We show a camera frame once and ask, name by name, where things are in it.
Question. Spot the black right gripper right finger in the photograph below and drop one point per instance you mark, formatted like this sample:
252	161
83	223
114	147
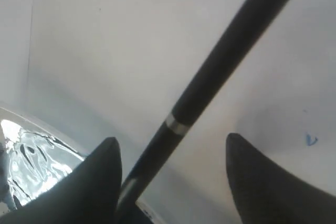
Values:
264	192

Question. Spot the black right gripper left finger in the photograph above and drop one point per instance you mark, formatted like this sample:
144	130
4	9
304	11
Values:
87	195

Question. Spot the black paintbrush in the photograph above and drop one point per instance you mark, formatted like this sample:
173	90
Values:
247	26

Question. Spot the white plate with blue paint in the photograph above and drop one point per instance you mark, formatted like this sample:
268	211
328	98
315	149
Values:
34	157

